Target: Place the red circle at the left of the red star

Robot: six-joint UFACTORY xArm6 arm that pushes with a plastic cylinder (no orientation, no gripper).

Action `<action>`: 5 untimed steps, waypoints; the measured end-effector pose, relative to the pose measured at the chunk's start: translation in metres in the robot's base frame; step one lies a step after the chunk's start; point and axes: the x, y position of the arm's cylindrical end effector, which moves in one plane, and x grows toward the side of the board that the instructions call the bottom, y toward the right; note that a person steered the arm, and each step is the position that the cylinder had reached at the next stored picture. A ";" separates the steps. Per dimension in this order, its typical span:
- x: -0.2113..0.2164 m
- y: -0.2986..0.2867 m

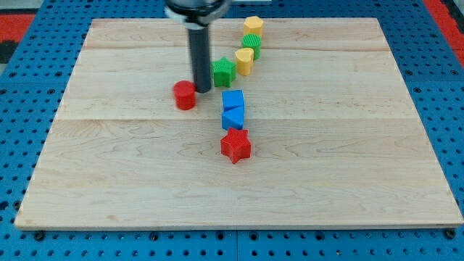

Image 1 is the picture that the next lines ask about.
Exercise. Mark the red cylinder block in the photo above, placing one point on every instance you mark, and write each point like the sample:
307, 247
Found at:
184, 93

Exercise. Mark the red star block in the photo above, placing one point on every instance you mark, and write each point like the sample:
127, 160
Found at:
236, 145

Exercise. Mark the green star block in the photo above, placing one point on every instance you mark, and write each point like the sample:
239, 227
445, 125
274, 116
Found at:
224, 72

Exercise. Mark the blue triangle block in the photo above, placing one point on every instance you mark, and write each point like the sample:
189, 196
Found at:
233, 118

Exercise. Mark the blue cube block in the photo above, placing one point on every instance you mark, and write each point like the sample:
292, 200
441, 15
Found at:
232, 99

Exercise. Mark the yellow heart block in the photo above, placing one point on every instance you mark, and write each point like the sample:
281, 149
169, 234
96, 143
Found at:
244, 58

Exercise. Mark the green cylinder block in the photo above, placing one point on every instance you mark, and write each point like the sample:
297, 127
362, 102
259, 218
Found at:
254, 42

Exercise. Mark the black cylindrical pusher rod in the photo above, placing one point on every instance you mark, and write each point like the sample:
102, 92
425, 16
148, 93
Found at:
199, 49

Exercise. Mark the light wooden board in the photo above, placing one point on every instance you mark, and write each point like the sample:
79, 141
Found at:
336, 140

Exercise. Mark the yellow hexagon block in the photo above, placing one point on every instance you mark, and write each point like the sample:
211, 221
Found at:
253, 25

